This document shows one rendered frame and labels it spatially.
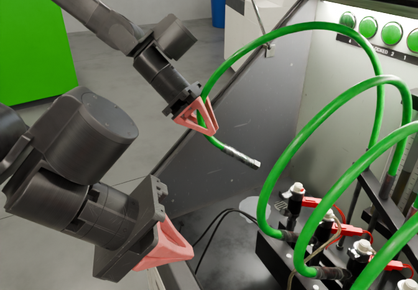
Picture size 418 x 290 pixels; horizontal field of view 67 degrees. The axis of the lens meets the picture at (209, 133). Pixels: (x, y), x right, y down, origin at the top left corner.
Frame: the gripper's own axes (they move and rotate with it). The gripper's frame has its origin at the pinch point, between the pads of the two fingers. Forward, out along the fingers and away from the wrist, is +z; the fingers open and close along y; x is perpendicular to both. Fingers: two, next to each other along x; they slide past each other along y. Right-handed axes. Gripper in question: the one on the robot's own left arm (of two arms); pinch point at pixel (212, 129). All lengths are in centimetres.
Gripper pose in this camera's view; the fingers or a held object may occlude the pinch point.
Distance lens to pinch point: 63.3
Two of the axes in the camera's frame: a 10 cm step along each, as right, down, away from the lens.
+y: 2.1, -3.0, 9.3
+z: 6.8, 7.3, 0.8
